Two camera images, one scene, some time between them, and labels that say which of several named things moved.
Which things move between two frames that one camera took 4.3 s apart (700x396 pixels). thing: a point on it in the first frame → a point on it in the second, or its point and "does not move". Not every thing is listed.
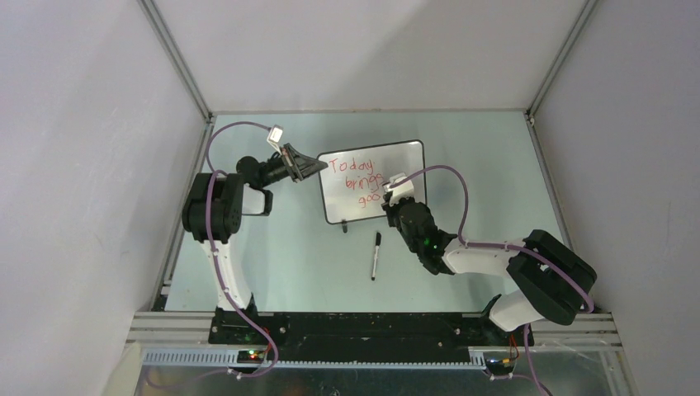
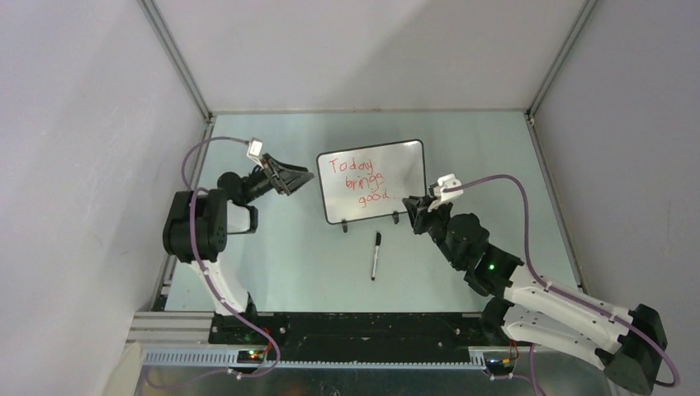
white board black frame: (353, 182) does not move
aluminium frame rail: (177, 55) does not move
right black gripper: (390, 210) → (418, 211)
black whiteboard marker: (378, 237) does not move
